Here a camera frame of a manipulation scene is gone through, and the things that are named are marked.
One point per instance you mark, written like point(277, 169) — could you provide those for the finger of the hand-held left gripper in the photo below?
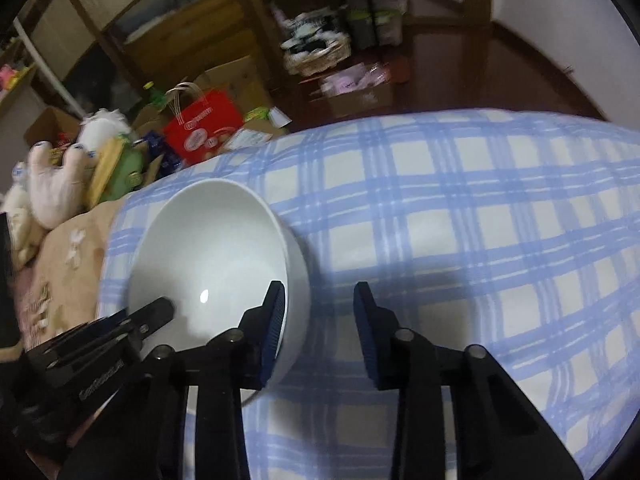
point(150, 315)

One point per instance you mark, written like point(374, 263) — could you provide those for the red paper bag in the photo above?
point(205, 125)

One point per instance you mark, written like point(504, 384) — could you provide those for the wicker basket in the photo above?
point(320, 60)

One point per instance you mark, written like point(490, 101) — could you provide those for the green bottle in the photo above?
point(152, 92)

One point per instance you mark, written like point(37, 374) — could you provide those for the wooden cabinet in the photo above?
point(250, 10)

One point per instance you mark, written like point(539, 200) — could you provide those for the green yellow plush toy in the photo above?
point(125, 175)

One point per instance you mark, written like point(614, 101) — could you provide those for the plain white bowl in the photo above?
point(210, 240)

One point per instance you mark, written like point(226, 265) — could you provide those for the white haired plush doll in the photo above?
point(102, 127)

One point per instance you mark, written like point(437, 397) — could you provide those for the large cardboard box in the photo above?
point(235, 80)

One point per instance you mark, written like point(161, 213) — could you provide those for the cardboard box with pink packets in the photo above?
point(355, 90)

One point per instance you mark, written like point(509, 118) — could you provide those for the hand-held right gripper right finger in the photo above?
point(365, 330)

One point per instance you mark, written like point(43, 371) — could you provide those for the blue plaid blanket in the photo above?
point(450, 210)

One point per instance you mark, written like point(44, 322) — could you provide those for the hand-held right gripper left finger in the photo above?
point(275, 330)

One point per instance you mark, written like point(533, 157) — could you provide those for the blue packet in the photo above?
point(162, 150)

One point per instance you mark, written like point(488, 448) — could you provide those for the small cardboard box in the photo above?
point(50, 125)

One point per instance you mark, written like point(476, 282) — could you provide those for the plastic storage box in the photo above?
point(390, 15)

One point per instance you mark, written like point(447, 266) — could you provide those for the beige flower print blanket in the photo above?
point(75, 260)

